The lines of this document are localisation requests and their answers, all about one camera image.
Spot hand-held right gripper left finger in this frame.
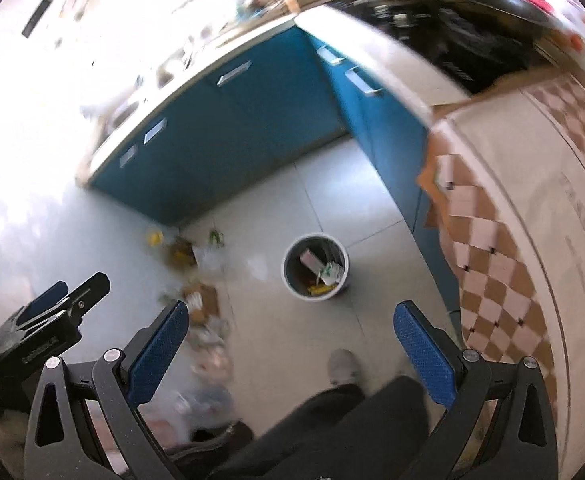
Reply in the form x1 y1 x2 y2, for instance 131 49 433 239
22 300 189 480

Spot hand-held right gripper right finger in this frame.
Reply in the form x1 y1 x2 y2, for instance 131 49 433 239
393 301 559 480

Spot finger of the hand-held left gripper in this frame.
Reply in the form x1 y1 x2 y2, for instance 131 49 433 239
20 281 69 325
47 272 111 322

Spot white rimmed waste bin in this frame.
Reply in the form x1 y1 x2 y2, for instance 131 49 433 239
281 234 349 302

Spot scattered crumpled packets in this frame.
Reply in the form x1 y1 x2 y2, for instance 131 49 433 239
142 227 238 411

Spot grey slipper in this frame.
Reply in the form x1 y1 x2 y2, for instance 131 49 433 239
327 350 362 386

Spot person's dark trouser legs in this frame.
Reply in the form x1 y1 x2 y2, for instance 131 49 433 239
172 375 433 480

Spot checkered tablecloth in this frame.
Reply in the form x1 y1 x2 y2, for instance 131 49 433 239
417 72 585 480

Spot blue kitchen cabinet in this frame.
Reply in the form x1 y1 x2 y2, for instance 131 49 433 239
90 25 460 311

